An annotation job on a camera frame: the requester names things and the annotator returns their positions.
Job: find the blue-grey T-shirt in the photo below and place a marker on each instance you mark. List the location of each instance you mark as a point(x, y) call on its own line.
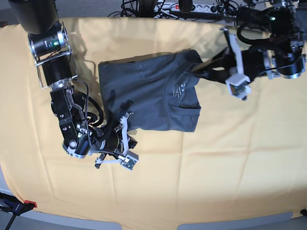
point(159, 91)

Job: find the black clamp at right edge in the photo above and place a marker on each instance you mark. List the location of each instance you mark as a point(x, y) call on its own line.
point(303, 212)

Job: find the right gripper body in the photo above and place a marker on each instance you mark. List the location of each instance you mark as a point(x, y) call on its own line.
point(113, 143)

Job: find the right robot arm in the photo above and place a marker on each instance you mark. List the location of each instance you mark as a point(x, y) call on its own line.
point(80, 117)

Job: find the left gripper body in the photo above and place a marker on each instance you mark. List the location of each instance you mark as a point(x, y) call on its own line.
point(256, 64)

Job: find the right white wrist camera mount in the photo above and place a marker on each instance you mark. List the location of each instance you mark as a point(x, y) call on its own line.
point(129, 159)

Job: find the blue bar clamp red pad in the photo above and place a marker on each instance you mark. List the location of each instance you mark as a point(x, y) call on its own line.
point(11, 204)

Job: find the yellow table cloth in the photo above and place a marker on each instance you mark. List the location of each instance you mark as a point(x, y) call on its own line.
point(245, 159)

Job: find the white power strip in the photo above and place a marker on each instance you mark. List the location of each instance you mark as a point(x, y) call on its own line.
point(196, 8)

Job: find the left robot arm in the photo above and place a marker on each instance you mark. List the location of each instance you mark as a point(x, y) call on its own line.
point(281, 54)

